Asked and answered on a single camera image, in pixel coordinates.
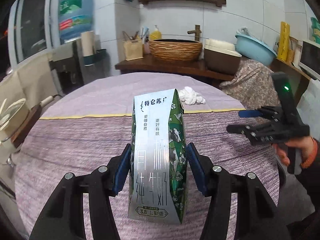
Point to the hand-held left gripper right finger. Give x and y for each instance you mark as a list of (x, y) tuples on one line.
[(196, 170)]

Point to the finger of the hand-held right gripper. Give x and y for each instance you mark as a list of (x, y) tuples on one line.
[(237, 129), (246, 113)]

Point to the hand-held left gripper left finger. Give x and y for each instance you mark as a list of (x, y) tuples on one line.
[(122, 170)]

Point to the green silver milk carton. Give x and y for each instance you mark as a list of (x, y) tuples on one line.
[(155, 155)]

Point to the person's right forearm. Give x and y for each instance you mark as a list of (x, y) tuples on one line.
[(312, 160)]

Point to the person's right hand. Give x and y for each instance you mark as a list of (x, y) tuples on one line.
[(306, 147)]

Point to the white cloth cover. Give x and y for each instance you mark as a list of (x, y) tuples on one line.
[(313, 100)]

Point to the floral cloth cover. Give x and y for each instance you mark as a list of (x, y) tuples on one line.
[(250, 80)]

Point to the wooden cabinet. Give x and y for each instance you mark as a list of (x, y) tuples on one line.
[(300, 77)]

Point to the purple striped tablecloth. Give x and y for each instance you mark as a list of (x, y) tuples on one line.
[(75, 142)]

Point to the white crumpled tissue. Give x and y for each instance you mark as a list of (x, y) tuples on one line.
[(191, 96)]

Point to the brown white rice cooker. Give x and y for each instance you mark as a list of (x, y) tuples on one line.
[(220, 60)]

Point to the light blue plastic basin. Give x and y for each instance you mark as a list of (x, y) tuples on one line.
[(252, 50)]

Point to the small wicker jar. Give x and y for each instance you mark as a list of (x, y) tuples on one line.
[(291, 53)]

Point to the white microwave oven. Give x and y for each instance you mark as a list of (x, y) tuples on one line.
[(310, 55)]

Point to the yellow wrap roll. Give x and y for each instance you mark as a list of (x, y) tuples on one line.
[(283, 40)]

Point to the clear plastic bag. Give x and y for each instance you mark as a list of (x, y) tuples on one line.
[(246, 32)]

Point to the bronze faucet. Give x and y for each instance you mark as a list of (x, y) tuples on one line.
[(197, 33)]

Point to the wicker wash basin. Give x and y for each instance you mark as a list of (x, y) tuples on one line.
[(175, 51)]

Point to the dark wooden board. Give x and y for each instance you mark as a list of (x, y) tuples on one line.
[(27, 125)]

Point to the grey water dispenser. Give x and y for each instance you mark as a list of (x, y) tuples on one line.
[(78, 62)]

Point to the teal cup tray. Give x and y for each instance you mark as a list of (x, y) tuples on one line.
[(95, 56)]

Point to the beige chopstick holder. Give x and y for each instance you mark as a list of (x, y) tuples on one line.
[(132, 51)]

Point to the yellow soap bottle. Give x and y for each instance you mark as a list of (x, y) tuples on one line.
[(155, 35)]

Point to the cream cooking pot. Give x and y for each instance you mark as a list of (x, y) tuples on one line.
[(10, 120)]

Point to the beige cloth cover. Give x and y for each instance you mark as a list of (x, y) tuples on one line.
[(32, 80)]

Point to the beige cup tube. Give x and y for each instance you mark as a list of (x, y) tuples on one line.
[(88, 43)]

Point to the blue water jug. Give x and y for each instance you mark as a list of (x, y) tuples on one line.
[(75, 12)]

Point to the sliding window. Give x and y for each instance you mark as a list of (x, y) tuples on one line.
[(32, 27)]

